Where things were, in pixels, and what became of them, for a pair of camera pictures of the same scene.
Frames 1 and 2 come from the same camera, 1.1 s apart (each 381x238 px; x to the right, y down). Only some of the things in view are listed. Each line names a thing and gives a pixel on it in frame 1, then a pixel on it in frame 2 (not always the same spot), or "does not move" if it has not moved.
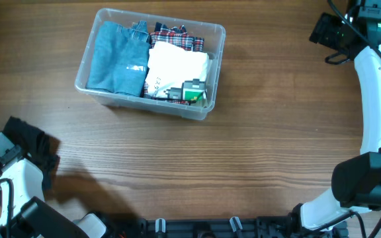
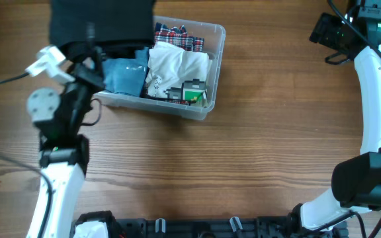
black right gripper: (325, 30) does not move
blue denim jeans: (120, 60) does not move
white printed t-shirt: (169, 66) does not move
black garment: (35, 144) → (117, 24)
